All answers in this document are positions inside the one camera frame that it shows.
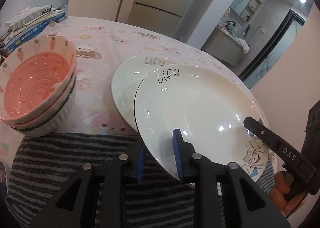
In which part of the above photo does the pink strawberry ceramic bowl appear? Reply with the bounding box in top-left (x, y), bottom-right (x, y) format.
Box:
top-left (1, 35), bottom-right (76, 124)

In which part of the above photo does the grey striped long box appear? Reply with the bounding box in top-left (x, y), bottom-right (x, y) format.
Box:
top-left (4, 5), bottom-right (52, 31)

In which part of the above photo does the right hand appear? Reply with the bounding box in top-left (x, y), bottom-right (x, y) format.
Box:
top-left (270, 171), bottom-right (307, 218)

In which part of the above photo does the white life plate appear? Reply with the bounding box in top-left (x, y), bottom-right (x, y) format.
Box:
top-left (134, 64), bottom-right (269, 181)
top-left (111, 55), bottom-right (174, 131)

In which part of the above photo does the pink cartoon tablecloth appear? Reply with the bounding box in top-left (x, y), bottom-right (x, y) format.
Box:
top-left (0, 15), bottom-right (253, 164)

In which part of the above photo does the bathroom vanity cabinet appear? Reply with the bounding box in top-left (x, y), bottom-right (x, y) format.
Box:
top-left (201, 26), bottom-right (250, 66)

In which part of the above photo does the green notebook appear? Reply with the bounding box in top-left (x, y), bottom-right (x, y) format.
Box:
top-left (14, 10), bottom-right (66, 36)

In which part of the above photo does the white ribbed bowl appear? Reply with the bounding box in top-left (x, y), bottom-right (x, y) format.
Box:
top-left (12, 84), bottom-right (76, 137)

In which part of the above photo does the grey striped clothing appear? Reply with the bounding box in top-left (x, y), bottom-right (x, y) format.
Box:
top-left (4, 131), bottom-right (276, 228)

